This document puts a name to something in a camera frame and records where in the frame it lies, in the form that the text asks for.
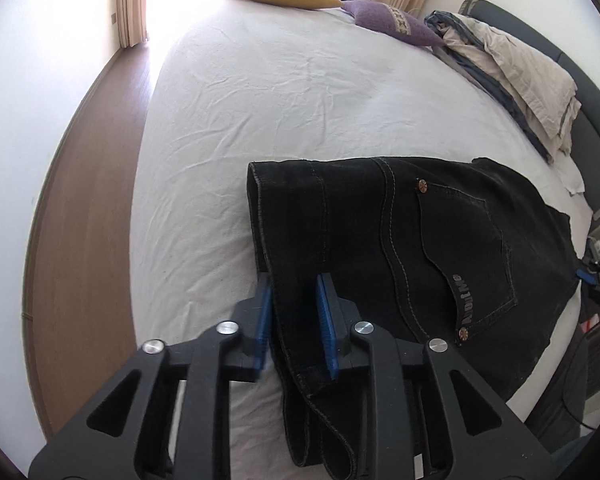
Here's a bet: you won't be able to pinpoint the white flat pillow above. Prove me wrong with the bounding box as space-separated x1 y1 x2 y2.
553 151 585 196

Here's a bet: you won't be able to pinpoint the purple patterned pillow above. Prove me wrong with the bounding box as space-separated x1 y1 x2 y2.
341 0 444 48

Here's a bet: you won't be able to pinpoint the beige grey folded duvet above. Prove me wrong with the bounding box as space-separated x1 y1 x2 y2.
425 11 581 162

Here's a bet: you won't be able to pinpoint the dark grey headboard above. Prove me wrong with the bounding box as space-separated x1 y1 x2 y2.
460 0 600 222

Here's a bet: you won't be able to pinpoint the left beige curtain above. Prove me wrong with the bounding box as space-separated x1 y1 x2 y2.
116 0 148 49

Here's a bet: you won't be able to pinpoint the black denim pants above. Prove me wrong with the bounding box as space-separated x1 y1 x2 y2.
247 157 578 479

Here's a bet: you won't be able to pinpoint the white bed sheet mattress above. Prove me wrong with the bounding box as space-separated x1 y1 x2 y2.
130 0 598 470

